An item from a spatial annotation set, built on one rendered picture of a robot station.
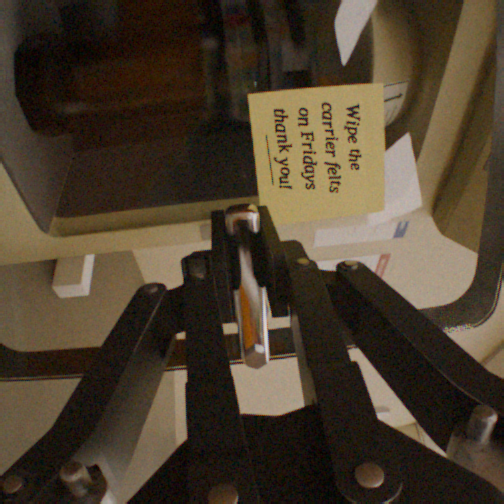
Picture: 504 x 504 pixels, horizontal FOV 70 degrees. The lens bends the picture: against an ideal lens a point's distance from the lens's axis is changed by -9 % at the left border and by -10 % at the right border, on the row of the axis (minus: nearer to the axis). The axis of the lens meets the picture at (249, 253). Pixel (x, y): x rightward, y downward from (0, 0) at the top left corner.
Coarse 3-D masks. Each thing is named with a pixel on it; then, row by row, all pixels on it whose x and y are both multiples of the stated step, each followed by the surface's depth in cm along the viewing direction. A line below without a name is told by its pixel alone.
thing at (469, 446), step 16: (464, 416) 9; (480, 416) 8; (496, 416) 8; (464, 432) 8; (480, 432) 8; (448, 448) 9; (464, 448) 8; (480, 448) 8; (496, 448) 8; (464, 464) 8; (480, 464) 7; (496, 464) 7; (496, 480) 7
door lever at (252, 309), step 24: (240, 216) 18; (240, 240) 18; (240, 264) 19; (240, 288) 19; (264, 288) 20; (240, 312) 20; (264, 312) 20; (240, 336) 21; (264, 336) 21; (264, 360) 21
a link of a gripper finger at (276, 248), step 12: (264, 216) 20; (264, 228) 19; (264, 240) 18; (276, 240) 17; (264, 252) 18; (276, 252) 16; (264, 264) 18; (276, 264) 16; (264, 276) 19; (276, 276) 16; (276, 288) 17; (276, 300) 17; (276, 312) 17; (288, 312) 17
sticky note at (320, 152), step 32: (256, 96) 20; (288, 96) 21; (320, 96) 21; (352, 96) 21; (256, 128) 21; (288, 128) 21; (320, 128) 21; (352, 128) 22; (256, 160) 22; (288, 160) 22; (320, 160) 22; (352, 160) 22; (384, 160) 22; (288, 192) 23; (320, 192) 23; (352, 192) 23; (384, 192) 23
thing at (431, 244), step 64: (0, 0) 17; (64, 0) 18; (128, 0) 18; (192, 0) 18; (256, 0) 19; (320, 0) 19; (384, 0) 19; (448, 0) 19; (0, 64) 18; (64, 64) 19; (128, 64) 19; (192, 64) 20; (256, 64) 20; (320, 64) 20; (384, 64) 20; (448, 64) 20; (0, 128) 20; (64, 128) 20; (128, 128) 21; (192, 128) 21; (384, 128) 22; (448, 128) 22; (0, 192) 21; (64, 192) 22; (128, 192) 22; (192, 192) 22; (256, 192) 23; (448, 192) 24; (0, 256) 23; (64, 256) 23; (128, 256) 24; (320, 256) 25; (384, 256) 25; (448, 256) 25; (0, 320) 25; (64, 320) 25; (448, 320) 28
